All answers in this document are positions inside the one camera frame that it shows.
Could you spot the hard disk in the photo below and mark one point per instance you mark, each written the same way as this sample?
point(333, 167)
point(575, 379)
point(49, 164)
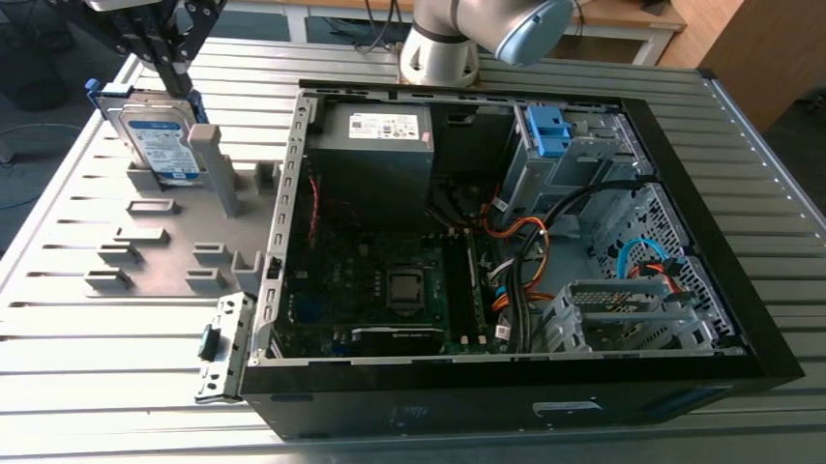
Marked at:
point(157, 140)

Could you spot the black RAM slot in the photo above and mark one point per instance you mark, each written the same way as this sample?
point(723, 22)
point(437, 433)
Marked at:
point(455, 290)

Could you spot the CPU socket with CPU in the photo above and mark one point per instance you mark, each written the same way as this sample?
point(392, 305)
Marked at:
point(405, 289)

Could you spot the wooden desk with white frame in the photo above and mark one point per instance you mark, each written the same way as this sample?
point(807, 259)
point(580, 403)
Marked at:
point(619, 14)

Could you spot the green RAM stick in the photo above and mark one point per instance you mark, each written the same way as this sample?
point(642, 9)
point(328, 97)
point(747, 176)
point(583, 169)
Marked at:
point(476, 290)

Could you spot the metal bracket with black latch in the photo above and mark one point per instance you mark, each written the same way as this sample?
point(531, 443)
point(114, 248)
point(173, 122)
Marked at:
point(232, 338)

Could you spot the green motherboard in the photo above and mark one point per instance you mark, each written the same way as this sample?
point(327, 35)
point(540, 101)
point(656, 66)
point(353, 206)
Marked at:
point(341, 290)

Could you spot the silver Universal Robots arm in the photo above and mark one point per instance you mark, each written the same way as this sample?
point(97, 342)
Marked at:
point(439, 53)

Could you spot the wooden cabinet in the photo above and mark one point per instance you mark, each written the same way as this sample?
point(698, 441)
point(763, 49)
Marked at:
point(760, 48)

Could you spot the silver metal disk bay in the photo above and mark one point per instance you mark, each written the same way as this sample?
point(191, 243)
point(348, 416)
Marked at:
point(619, 316)

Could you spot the black graphics card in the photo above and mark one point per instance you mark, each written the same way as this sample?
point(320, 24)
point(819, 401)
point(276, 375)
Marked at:
point(400, 340)

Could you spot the silver metal drive cage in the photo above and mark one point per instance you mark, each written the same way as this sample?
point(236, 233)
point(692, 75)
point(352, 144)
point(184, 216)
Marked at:
point(580, 169)

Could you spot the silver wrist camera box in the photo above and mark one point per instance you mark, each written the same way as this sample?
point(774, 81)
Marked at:
point(122, 4)

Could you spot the black open PC case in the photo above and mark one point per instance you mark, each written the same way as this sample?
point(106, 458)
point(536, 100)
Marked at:
point(451, 401)

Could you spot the grey power supply unit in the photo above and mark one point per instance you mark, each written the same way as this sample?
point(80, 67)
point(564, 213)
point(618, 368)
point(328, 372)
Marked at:
point(367, 183)

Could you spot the black office chair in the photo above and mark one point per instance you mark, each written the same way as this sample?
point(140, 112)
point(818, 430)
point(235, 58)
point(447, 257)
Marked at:
point(34, 82)

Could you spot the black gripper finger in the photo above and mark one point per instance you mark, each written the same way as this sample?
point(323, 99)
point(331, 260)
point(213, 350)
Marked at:
point(203, 24)
point(125, 41)

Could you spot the blue plastic bay latch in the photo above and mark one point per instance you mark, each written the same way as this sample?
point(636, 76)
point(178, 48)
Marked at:
point(548, 125)

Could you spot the grey parts rack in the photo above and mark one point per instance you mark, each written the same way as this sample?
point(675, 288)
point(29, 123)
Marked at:
point(173, 261)

